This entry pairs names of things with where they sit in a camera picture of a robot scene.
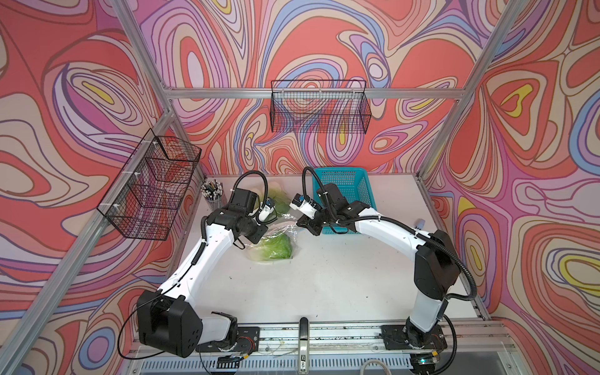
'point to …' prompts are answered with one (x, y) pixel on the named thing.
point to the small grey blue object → (420, 223)
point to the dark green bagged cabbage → (281, 201)
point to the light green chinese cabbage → (273, 247)
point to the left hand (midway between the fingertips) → (260, 228)
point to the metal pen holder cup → (212, 190)
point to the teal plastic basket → (355, 182)
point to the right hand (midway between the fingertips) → (302, 227)
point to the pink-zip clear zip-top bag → (287, 227)
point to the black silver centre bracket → (304, 350)
